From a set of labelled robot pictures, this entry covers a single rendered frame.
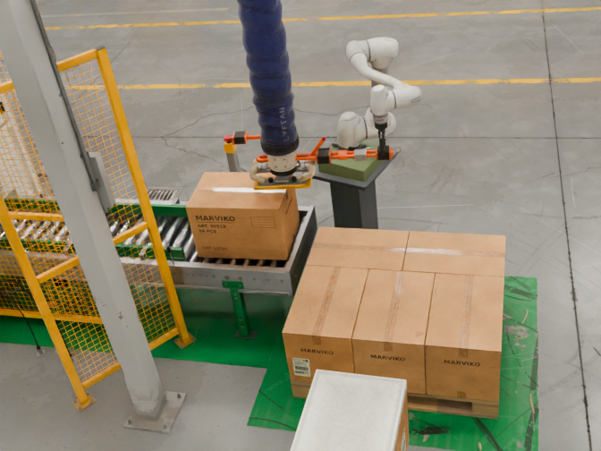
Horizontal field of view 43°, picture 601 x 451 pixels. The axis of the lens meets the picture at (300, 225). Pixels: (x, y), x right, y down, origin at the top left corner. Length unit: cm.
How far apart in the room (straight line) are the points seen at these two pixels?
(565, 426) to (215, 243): 232
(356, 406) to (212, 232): 190
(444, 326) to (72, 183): 209
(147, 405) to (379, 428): 188
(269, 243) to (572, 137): 326
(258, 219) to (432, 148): 259
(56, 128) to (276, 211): 154
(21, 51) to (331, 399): 195
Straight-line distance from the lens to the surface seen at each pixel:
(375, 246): 480
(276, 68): 414
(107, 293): 408
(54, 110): 355
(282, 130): 432
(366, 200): 535
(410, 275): 457
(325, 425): 321
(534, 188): 629
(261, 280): 470
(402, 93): 428
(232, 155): 522
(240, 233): 471
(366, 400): 328
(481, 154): 670
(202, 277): 484
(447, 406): 455
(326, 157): 443
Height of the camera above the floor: 352
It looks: 36 degrees down
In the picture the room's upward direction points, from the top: 8 degrees counter-clockwise
